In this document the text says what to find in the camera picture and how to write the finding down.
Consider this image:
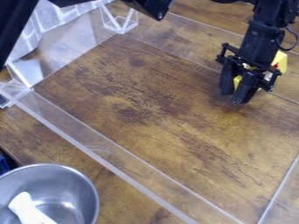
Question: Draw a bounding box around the yellow butter box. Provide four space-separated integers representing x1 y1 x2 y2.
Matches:
233 51 287 88

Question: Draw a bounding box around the white handle in bowl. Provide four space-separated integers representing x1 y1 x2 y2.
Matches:
8 192 57 224

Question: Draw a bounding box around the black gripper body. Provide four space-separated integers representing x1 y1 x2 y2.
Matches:
216 21 285 91

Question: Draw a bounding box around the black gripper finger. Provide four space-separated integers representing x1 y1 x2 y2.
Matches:
232 73 259 104
219 61 236 95

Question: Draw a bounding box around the blue object at edge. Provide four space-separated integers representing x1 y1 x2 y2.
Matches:
0 155 9 175

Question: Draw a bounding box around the clear acrylic enclosure wall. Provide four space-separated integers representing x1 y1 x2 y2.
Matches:
0 0 299 224

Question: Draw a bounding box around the steel bowl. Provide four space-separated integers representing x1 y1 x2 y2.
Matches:
0 164 99 224

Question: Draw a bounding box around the grey brick pattern cloth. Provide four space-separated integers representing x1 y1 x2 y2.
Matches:
8 0 113 61

